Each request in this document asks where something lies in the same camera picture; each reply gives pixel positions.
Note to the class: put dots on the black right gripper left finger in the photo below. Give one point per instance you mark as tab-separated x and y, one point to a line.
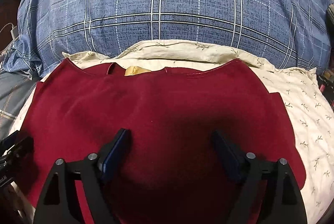
59	202

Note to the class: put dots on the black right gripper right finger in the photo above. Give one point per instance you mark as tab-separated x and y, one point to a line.
266	191

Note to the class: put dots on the red knit garment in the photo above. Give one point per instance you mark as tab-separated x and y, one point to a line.
170	173

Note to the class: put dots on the grey striped star bedsheet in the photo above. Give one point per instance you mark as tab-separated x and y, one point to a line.
15	90

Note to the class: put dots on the cream leaf-print pillow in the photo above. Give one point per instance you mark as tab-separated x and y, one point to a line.
309	112

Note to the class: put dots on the tan garment label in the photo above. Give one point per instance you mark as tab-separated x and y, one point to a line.
135	70

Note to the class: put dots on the white charger with cable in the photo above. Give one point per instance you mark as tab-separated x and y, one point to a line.
14	30

